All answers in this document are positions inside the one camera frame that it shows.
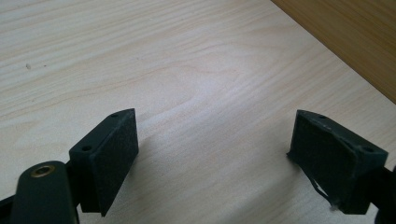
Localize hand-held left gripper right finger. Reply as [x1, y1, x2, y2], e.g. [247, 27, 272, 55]
[286, 109, 389, 216]

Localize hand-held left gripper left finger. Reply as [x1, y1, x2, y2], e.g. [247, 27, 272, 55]
[68, 107, 140, 217]

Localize wooden tea box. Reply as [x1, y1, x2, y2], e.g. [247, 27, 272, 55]
[270, 0, 396, 105]

